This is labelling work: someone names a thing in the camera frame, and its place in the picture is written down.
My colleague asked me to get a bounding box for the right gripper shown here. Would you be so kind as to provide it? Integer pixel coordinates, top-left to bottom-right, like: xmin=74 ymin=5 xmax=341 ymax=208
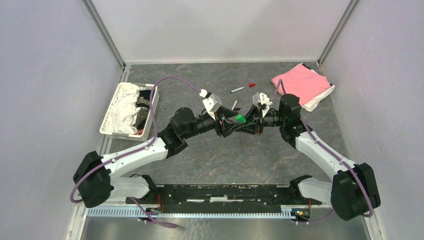
xmin=236 ymin=104 xmax=287 ymax=136

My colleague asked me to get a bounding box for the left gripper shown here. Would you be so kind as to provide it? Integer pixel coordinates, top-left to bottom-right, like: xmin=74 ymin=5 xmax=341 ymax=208
xmin=182 ymin=105 xmax=245 ymax=139

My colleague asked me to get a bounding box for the green pen cap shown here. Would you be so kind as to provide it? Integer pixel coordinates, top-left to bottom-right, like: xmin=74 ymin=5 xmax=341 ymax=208
xmin=235 ymin=114 xmax=247 ymax=123

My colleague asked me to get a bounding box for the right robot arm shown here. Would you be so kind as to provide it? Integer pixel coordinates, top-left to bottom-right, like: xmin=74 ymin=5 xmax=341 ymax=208
xmin=237 ymin=92 xmax=381 ymax=221

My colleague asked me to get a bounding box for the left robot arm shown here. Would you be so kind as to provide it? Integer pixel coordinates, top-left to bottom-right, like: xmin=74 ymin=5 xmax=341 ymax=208
xmin=70 ymin=106 xmax=248 ymax=208

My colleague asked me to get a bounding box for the white pen middle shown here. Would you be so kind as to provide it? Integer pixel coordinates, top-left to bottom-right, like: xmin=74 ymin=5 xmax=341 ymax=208
xmin=231 ymin=100 xmax=238 ymax=110

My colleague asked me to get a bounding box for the white pen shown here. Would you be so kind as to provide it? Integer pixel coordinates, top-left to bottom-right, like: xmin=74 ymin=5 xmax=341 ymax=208
xmin=230 ymin=86 xmax=245 ymax=93
xmin=231 ymin=100 xmax=238 ymax=110

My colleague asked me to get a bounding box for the white pen upper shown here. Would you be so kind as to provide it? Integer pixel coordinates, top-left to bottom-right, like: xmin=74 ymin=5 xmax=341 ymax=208
xmin=230 ymin=86 xmax=245 ymax=93

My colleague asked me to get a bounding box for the pink folded cloth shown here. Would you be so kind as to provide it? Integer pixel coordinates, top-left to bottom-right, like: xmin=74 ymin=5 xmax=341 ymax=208
xmin=271 ymin=63 xmax=332 ymax=110

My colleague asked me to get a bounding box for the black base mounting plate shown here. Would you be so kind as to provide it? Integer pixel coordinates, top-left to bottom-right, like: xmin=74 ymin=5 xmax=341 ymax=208
xmin=136 ymin=184 xmax=321 ymax=214

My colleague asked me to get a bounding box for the black cloth in basket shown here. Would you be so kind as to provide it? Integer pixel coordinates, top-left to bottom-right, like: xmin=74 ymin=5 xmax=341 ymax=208
xmin=133 ymin=89 xmax=152 ymax=131

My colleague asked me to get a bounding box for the white cloth in basket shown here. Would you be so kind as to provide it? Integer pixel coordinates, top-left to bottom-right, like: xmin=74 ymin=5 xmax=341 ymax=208
xmin=104 ymin=82 xmax=141 ymax=135

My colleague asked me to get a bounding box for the white plastic basket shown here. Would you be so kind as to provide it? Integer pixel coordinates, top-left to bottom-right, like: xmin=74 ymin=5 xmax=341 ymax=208
xmin=99 ymin=82 xmax=159 ymax=142

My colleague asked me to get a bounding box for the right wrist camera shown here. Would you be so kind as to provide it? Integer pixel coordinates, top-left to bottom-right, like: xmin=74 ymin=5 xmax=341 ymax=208
xmin=252 ymin=92 xmax=273 ymax=112

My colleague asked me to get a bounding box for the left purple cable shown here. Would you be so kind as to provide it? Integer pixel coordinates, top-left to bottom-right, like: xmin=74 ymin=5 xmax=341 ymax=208
xmin=69 ymin=75 xmax=205 ymax=229

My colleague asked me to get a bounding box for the aluminium frame rail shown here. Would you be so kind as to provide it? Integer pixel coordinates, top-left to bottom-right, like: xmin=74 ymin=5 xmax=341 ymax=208
xmin=75 ymin=184 xmax=377 ymax=220

